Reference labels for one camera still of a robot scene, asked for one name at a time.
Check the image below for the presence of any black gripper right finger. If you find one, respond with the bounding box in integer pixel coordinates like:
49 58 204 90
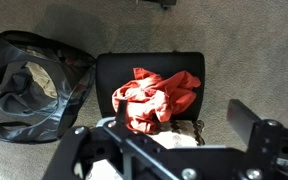
226 98 288 180

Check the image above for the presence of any zigzag patterned pillow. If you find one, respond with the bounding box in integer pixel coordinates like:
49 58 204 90
83 119 206 180

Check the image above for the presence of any black wooden chair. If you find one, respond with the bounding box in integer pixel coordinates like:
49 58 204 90
95 50 206 123

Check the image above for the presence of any red t-shirt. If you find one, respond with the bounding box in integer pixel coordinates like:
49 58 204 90
111 67 202 134

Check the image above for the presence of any grey blue garment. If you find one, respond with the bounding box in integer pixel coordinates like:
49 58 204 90
0 63 60 118

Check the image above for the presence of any black mesh bag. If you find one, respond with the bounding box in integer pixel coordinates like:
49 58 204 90
0 29 97 145

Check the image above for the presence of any beige cloth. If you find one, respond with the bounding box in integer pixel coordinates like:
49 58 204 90
24 61 58 99

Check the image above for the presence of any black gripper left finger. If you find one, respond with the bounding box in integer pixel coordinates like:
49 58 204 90
42 99 202 180

